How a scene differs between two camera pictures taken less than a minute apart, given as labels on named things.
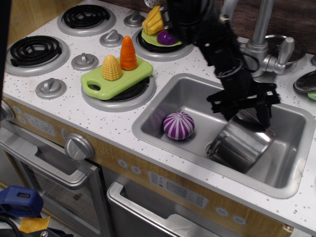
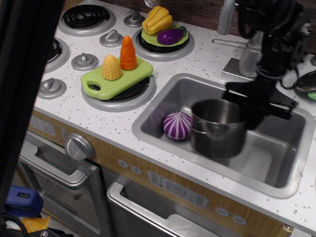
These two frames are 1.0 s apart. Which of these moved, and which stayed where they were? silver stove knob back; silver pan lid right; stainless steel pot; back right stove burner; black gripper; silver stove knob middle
Moved: black gripper; stainless steel pot
Stayed: silver pan lid right; back right stove burner; silver stove knob back; silver stove knob middle
